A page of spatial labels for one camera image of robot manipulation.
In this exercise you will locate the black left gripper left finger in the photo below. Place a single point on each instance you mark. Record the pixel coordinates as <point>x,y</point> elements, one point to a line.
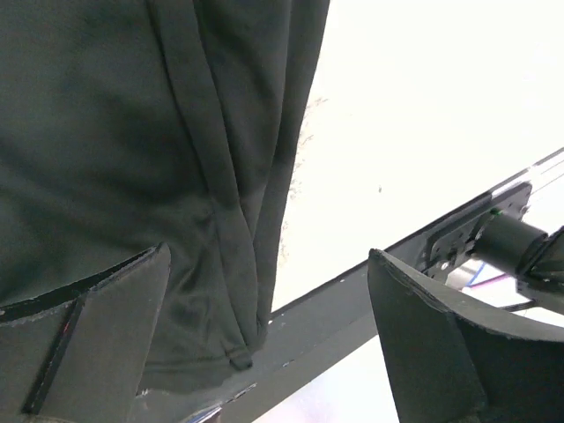
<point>80,350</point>

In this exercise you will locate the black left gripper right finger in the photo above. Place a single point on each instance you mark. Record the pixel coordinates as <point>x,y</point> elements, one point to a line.
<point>453,358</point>

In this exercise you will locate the black t shirt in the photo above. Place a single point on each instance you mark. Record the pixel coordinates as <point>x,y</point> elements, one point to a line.
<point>126,124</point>

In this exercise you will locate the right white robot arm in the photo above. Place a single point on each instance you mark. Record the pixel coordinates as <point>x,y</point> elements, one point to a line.
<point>532,257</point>

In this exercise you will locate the black base crossbar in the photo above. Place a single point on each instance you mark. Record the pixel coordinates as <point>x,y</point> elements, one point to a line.
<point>316,331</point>

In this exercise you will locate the aluminium frame rail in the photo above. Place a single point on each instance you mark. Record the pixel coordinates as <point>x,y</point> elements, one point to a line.
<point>540,175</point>

